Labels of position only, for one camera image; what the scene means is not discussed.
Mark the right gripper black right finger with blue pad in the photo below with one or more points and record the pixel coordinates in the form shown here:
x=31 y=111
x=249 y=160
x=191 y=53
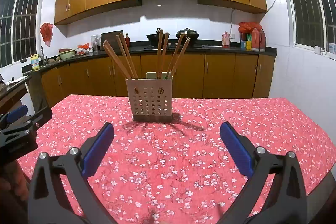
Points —
x=286 y=201

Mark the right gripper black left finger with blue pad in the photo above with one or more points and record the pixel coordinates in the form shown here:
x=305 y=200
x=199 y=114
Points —
x=48 y=201

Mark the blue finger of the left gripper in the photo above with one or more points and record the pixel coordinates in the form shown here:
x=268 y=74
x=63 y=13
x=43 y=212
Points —
x=12 y=116

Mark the lower wooden kitchen cabinets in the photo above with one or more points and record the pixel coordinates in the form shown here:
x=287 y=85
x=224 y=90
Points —
x=198 y=75

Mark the person hand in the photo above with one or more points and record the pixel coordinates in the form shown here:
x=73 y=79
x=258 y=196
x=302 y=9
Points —
x=14 y=194

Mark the yellow detergent bottle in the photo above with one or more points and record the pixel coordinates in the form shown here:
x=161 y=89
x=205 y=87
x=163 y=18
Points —
x=35 y=62

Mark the green bowl on counter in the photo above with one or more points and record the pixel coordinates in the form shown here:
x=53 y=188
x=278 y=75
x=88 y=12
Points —
x=66 y=53

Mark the left window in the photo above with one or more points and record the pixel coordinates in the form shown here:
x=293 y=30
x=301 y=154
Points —
x=18 y=30

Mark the window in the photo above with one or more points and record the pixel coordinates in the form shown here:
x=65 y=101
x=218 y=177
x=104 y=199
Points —
x=18 y=30
x=313 y=25

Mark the red floral tablecloth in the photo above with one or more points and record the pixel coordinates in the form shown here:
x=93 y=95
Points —
x=180 y=172

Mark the black cutting board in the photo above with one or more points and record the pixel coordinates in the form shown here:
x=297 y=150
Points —
x=110 y=37

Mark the beige perforated utensil holder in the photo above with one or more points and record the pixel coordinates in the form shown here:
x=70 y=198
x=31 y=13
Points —
x=150 y=99

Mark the black wok left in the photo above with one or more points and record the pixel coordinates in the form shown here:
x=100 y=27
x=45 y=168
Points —
x=154 y=38

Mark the black wok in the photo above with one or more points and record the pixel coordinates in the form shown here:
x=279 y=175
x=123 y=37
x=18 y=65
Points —
x=154 y=38
x=187 y=33

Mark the red oil bottles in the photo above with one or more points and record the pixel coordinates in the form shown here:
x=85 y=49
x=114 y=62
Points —
x=258 y=40

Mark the pink bottle on counter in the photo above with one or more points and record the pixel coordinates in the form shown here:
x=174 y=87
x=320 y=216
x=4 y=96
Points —
x=226 y=40

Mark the red bag on counter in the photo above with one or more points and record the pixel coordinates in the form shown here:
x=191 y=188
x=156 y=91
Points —
x=248 y=27

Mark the black wok right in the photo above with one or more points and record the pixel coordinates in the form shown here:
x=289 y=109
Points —
x=187 y=33

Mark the right window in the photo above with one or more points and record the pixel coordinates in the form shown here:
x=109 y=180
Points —
x=313 y=25

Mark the red plastic bag on wall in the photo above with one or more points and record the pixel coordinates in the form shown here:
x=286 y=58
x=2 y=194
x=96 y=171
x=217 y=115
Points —
x=46 y=31

